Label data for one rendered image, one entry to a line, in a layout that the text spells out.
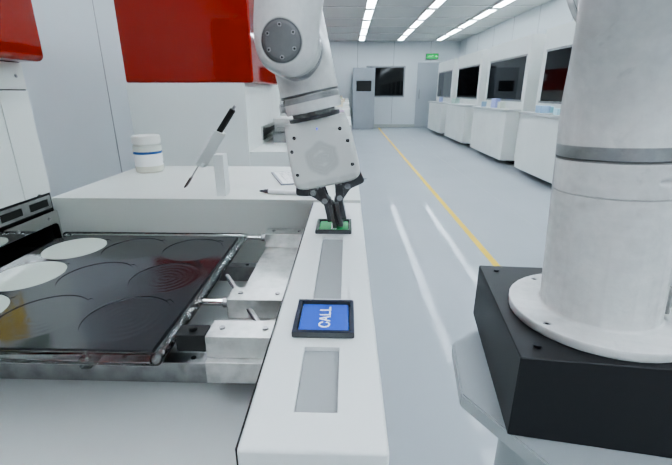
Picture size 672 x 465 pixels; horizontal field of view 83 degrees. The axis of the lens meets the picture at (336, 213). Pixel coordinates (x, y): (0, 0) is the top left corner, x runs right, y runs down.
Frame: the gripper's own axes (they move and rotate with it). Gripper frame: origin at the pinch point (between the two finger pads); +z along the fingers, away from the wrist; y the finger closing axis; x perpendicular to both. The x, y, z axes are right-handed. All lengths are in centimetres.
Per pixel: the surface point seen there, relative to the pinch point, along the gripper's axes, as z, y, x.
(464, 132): 119, 238, 803
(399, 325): 103, 9, 116
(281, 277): 8.5, -10.8, -1.9
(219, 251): 4.1, -22.0, 3.8
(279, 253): 8.1, -12.8, 7.8
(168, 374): 10.8, -23.0, -19.1
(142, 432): 12.0, -22.9, -26.4
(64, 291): 0.6, -39.1, -10.8
